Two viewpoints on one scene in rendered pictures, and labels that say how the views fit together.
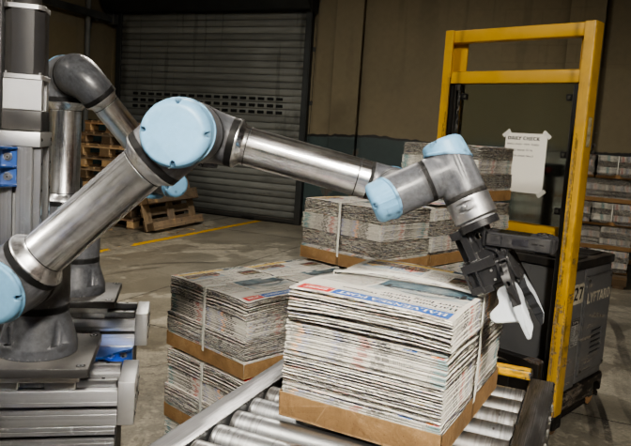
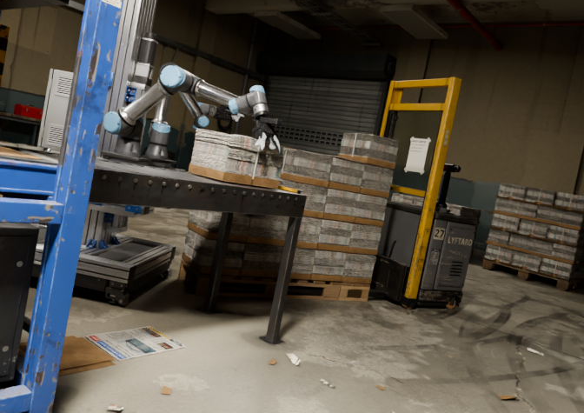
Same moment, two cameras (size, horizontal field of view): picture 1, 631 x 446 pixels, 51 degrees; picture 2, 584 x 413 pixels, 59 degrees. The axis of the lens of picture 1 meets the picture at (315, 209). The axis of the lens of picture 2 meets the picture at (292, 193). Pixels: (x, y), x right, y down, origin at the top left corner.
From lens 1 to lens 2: 1.81 m
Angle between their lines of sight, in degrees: 16
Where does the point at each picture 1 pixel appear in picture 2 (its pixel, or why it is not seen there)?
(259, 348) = not seen: hidden behind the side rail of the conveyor
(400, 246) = (310, 171)
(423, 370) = (223, 152)
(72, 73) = not seen: hidden behind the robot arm
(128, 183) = (155, 91)
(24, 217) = not seen: hidden behind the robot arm
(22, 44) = (144, 52)
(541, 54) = (543, 123)
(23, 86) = (142, 68)
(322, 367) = (201, 155)
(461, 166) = (256, 95)
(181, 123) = (172, 73)
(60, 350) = (132, 153)
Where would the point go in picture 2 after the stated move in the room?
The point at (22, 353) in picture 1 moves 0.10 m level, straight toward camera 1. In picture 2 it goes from (120, 150) to (116, 150)
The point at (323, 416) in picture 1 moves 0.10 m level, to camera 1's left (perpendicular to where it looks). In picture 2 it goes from (198, 170) to (180, 166)
